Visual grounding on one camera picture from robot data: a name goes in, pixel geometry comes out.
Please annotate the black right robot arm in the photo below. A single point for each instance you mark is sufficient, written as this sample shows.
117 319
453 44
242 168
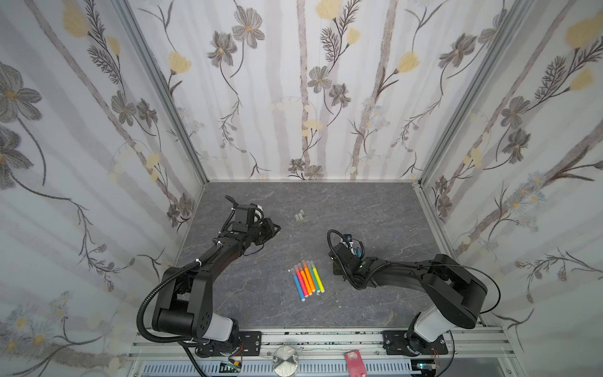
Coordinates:
457 295

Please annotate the dark orange marker pen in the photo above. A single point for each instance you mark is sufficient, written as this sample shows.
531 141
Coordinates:
305 280

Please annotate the pink rectangular tag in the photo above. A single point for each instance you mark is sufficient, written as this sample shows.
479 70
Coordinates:
355 364

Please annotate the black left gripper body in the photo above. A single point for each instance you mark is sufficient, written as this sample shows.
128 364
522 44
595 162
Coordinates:
260 232

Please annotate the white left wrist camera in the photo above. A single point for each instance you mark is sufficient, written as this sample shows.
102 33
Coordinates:
258 213

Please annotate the round silver metal knob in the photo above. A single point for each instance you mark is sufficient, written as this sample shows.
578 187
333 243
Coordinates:
285 361

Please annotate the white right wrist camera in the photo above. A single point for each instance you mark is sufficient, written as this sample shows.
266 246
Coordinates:
351 242

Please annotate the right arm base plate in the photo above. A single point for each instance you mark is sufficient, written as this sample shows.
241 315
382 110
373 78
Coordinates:
397 343

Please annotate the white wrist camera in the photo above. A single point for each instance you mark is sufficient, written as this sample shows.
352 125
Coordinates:
351 242
258 213

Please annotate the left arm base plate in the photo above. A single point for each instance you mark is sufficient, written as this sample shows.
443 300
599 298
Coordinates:
235 343

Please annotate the lime green marker pen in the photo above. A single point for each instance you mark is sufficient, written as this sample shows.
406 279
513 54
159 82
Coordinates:
316 277

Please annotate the light blue marker pen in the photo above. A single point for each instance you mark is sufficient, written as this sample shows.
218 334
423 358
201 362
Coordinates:
298 286

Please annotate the aluminium mounting rail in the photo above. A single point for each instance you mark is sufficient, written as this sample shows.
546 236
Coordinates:
483 351

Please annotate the white slotted cable duct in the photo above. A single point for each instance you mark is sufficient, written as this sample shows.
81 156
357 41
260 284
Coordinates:
380 367

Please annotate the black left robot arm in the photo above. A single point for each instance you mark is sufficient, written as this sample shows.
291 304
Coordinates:
184 298

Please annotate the red marker pen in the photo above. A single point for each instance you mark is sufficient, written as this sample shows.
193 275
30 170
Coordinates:
301 282

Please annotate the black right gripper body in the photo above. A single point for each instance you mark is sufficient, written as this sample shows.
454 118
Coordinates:
341 263

